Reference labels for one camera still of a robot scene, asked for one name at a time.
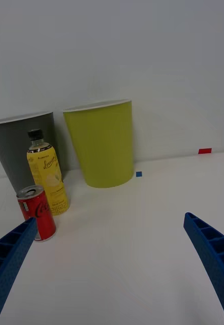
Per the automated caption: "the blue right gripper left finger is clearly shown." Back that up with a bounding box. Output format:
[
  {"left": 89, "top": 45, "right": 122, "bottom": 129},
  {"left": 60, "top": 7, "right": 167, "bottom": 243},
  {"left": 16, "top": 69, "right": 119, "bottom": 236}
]
[{"left": 0, "top": 217, "right": 38, "bottom": 325}]

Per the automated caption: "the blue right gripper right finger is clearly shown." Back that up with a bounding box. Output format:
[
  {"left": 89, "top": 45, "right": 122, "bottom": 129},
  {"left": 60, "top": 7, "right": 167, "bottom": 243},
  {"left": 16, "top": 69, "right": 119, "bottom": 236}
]
[{"left": 183, "top": 212, "right": 224, "bottom": 325}]

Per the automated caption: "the red drink can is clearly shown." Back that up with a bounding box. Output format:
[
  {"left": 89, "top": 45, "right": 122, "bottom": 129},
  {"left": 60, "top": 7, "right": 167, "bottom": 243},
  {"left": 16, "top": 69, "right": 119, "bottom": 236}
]
[{"left": 16, "top": 184, "right": 57, "bottom": 242}]

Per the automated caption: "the yellow label bottle, black cap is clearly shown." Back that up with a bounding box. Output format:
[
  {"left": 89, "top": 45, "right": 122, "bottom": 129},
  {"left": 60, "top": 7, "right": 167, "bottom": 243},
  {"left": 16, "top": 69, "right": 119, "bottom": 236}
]
[{"left": 26, "top": 128, "right": 71, "bottom": 216}]

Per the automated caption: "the grey plastic waste bin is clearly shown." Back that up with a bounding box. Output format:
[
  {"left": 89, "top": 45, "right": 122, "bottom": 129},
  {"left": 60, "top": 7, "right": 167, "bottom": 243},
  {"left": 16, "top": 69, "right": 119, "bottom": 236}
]
[{"left": 0, "top": 111, "right": 65, "bottom": 194}]

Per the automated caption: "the yellow-green plastic waste bin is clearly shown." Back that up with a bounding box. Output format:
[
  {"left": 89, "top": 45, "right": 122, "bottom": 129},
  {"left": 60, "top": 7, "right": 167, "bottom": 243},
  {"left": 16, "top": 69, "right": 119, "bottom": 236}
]
[{"left": 62, "top": 100, "right": 135, "bottom": 189}]

